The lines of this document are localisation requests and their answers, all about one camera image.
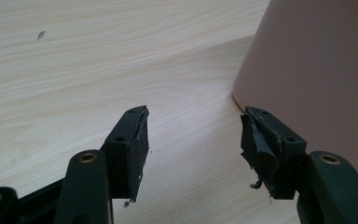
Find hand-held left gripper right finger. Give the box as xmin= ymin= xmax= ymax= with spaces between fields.
xmin=240 ymin=105 xmax=308 ymax=201

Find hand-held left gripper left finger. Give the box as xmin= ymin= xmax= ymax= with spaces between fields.
xmin=101 ymin=105 xmax=150 ymax=203

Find pink plastic storage box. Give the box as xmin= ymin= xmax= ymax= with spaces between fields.
xmin=232 ymin=0 xmax=358 ymax=189

